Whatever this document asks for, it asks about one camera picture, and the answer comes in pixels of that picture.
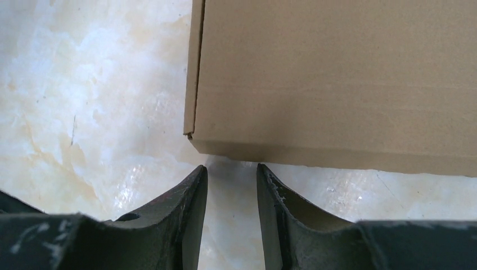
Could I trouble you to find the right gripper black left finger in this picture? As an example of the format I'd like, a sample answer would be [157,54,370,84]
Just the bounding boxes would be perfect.
[106,165,208,269]

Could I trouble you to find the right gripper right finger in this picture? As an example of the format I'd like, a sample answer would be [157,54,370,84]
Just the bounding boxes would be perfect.
[256,164,369,269]

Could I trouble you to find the brown cardboard paper box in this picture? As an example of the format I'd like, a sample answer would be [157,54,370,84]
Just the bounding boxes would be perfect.
[183,1,476,177]

